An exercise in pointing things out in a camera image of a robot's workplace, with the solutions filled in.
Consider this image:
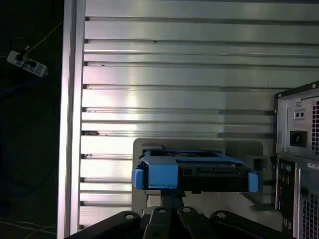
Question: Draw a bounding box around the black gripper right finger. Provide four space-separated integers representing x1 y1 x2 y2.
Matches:
173 191 294 239

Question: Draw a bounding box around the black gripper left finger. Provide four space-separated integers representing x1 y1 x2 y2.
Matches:
64 191 173 239

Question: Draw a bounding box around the hard disk in blue carrier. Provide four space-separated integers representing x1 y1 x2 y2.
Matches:
131 148 260 194

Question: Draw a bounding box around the pale grey parts rack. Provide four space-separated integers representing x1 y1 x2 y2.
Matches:
131 138 275 213

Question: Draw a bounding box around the grey metal PC case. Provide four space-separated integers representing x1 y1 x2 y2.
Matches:
274 81 319 239

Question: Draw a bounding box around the white power strip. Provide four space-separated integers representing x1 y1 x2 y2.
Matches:
6 49 48 77

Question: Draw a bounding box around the black power plug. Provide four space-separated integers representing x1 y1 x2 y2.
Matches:
15 49 28 62

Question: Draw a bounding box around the white floor cable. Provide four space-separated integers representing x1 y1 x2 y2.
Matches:
0 216 58 236

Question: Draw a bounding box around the thin white cable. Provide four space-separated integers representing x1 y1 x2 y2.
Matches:
24 20 64 52

